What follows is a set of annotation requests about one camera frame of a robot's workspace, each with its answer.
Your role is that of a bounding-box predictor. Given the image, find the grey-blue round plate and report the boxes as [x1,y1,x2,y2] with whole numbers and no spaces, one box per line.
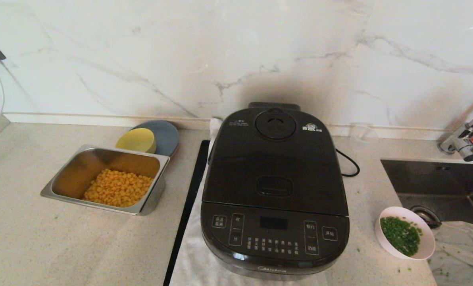
[130,120,179,157]

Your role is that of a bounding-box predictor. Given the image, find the rectangular stainless steel tray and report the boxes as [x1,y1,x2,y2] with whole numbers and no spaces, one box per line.
[40,144,170,216]

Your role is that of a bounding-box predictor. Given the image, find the black power cable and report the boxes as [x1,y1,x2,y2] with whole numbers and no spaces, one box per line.
[335,148,360,178]

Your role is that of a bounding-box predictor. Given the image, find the long black flat strip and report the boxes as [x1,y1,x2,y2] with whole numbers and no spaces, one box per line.
[163,140,211,286]

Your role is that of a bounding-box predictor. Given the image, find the crumpled white dish cloth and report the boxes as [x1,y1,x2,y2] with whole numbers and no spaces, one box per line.
[427,220,473,286]

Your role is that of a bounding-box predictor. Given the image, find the white towel under cooker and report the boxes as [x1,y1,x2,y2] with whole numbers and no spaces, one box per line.
[168,117,329,286]

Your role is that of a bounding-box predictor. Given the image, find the white round bowl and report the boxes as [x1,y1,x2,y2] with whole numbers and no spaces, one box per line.
[375,206,436,261]

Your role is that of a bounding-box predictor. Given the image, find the chopped green onions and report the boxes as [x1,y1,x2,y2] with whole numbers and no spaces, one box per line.
[380,216,423,257]

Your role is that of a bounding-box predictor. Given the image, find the yellow corn kernels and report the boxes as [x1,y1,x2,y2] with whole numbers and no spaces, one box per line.
[83,168,154,208]

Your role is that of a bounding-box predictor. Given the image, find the small yellow bowl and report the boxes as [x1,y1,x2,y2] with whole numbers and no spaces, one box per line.
[115,128,157,154]

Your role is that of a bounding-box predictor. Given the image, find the chrome kitchen faucet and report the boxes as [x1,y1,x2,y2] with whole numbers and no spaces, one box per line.
[438,104,473,162]

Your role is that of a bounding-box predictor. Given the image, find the round metal sink drain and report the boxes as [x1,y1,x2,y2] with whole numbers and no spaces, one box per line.
[410,205,443,229]

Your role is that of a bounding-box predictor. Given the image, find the stainless steel sink basin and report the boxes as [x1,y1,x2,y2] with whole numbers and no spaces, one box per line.
[381,159,473,243]

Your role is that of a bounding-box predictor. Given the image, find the clear glass cup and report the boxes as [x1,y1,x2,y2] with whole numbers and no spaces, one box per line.
[350,122,380,151]

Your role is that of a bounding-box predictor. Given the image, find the black rice cooker lid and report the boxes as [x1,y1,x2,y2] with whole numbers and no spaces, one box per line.
[202,102,349,217]

